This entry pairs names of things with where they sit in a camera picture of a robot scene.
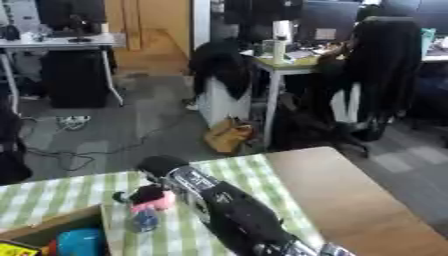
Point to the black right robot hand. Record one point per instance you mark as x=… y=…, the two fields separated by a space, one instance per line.
x=163 y=164

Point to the pink and black soft toy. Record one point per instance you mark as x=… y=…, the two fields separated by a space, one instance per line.
x=158 y=202

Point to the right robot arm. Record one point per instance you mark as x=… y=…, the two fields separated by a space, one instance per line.
x=245 y=213

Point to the tan cardboard box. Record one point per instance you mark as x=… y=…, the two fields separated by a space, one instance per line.
x=70 y=215

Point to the brown bag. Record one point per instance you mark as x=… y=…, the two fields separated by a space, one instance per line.
x=227 y=136

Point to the white chair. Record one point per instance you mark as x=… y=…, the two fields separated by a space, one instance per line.
x=219 y=106

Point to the white power strip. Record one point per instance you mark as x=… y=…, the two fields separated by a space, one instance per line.
x=73 y=122

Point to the blue rounded object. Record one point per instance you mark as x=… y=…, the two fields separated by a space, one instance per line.
x=81 y=241

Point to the black jacket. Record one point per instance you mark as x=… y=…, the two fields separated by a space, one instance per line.
x=219 y=63

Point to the black cabinet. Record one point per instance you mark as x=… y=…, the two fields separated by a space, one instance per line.
x=76 y=80

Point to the small red object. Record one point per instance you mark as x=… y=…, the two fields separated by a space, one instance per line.
x=52 y=248

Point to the white desk with yellow top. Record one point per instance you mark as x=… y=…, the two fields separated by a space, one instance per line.
x=286 y=66

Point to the white desk with metal legs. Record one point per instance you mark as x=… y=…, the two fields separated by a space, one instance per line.
x=58 y=42

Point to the yellow printed packet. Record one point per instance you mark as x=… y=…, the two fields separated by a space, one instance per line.
x=14 y=250

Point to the white cylinder bottle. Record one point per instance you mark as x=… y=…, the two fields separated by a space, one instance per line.
x=282 y=33

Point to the black computer monitor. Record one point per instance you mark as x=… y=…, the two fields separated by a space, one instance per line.
x=64 y=13

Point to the black office chair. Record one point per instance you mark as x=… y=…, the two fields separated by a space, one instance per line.
x=356 y=130

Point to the small dark desk object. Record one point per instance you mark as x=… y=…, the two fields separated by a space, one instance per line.
x=9 y=32

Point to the large dark monitor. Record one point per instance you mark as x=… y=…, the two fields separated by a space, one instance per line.
x=329 y=16

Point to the long black coat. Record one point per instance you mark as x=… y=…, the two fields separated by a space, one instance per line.
x=382 y=60

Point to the teal object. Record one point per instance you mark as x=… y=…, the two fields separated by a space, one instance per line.
x=428 y=40

